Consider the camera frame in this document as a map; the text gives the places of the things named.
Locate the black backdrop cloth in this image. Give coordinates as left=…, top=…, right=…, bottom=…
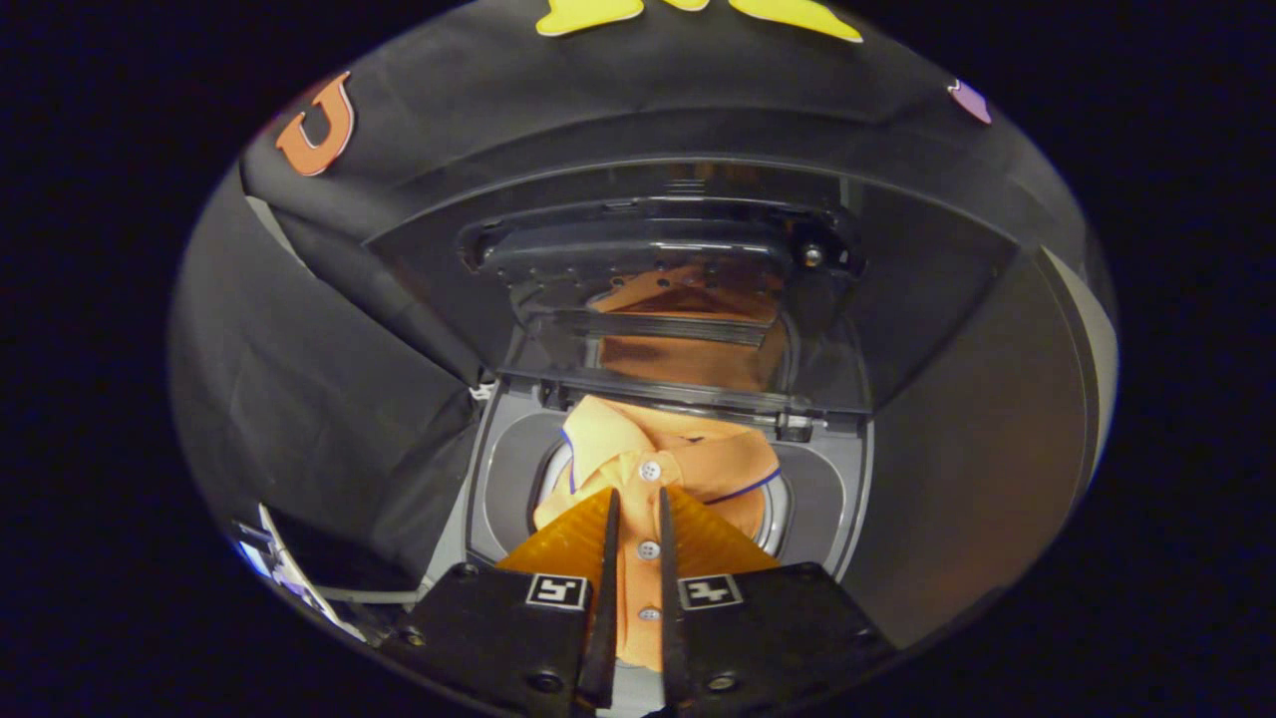
left=167, top=0, right=1090, bottom=599

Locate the orange polo shirt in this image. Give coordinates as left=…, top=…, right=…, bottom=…
left=533, top=394, right=784, bottom=674

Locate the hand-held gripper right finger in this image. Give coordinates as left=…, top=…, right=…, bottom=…
left=658, top=487, right=895, bottom=715

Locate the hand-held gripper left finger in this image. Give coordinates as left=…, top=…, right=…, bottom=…
left=384, top=488, right=622, bottom=714

